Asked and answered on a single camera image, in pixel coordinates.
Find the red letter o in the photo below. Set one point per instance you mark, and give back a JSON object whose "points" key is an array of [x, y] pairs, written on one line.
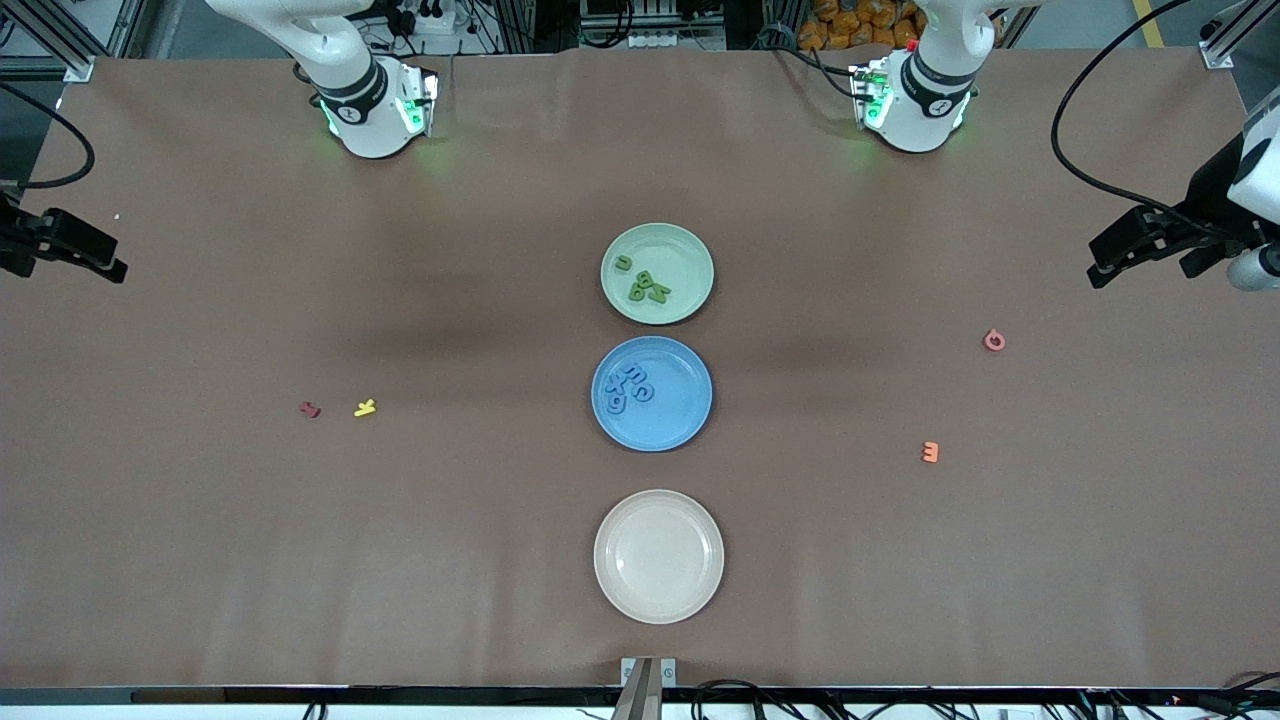
{"points": [[1001, 344]]}

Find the aluminium frame profile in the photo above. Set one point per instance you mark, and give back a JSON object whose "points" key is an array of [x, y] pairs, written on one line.
{"points": [[1218, 55], [80, 68]]}

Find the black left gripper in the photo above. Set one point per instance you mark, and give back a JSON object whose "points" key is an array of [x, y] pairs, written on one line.
{"points": [[1211, 193]]}

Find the white power strip with plugs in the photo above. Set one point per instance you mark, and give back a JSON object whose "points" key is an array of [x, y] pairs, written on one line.
{"points": [[440, 45]]}

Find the orange foam letter E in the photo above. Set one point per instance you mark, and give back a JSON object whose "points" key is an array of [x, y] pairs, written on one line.
{"points": [[931, 452]]}

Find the blue foam letter c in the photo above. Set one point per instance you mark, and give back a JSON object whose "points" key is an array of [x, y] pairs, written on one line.
{"points": [[636, 392]]}

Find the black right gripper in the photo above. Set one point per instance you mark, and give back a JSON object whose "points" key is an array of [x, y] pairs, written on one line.
{"points": [[12, 240]]}

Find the blue foam letter g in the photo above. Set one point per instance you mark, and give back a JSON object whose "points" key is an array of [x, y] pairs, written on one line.
{"points": [[617, 405]]}

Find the blue foam letter m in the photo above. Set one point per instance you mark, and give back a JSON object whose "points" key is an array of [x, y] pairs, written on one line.
{"points": [[633, 373]]}

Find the brown paper table cover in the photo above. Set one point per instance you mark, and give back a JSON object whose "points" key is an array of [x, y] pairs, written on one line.
{"points": [[500, 600]]}

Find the yellow foam letter K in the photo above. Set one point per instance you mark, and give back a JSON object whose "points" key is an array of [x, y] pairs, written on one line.
{"points": [[365, 407]]}

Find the green foam letter N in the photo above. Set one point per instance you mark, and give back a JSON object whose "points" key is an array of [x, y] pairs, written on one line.
{"points": [[661, 295]]}

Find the blue plate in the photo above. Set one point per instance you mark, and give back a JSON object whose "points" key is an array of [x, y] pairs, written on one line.
{"points": [[675, 415]]}

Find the blue foam letter x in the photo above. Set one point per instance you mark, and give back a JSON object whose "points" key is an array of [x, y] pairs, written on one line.
{"points": [[615, 389]]}

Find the grey metal mount bracket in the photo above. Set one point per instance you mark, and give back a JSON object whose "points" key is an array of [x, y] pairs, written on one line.
{"points": [[640, 690]]}

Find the pale pink plate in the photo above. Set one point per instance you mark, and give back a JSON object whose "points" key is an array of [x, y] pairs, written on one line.
{"points": [[659, 556]]}

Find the pale green plate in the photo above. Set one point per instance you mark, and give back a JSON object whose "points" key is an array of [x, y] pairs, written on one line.
{"points": [[685, 250]]}

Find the orange plastic bags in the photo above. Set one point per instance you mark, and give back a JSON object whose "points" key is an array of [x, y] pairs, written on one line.
{"points": [[850, 25]]}

